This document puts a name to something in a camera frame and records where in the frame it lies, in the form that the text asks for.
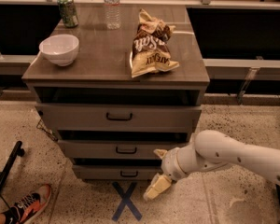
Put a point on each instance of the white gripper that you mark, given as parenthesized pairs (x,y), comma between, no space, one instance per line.
(170,164)

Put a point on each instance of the grey drawer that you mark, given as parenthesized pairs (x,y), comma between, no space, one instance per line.
(115,173)
(85,149)
(120,118)

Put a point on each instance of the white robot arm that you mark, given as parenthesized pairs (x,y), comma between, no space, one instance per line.
(210,151)

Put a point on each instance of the grey drawer cabinet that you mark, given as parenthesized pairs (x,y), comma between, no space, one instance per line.
(101,75)

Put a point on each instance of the grey bottom drawer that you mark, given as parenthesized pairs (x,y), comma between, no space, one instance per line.
(115,173)

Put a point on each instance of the grey top drawer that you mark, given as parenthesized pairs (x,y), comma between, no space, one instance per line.
(120,118)

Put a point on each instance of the blue tape cross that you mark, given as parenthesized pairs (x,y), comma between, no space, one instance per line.
(126,201)

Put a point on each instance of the brown chip bag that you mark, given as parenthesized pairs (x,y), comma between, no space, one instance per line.
(150,53)

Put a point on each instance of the orange black sneaker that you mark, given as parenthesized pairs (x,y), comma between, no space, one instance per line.
(28,208)

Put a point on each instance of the black left stand leg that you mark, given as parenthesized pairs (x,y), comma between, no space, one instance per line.
(17,151)

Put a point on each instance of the white bowl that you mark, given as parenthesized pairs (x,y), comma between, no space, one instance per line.
(60,49)

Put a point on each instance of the clear plastic water bottle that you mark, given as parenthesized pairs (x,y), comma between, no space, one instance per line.
(112,14)

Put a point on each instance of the green soda can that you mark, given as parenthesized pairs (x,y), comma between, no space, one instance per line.
(68,13)

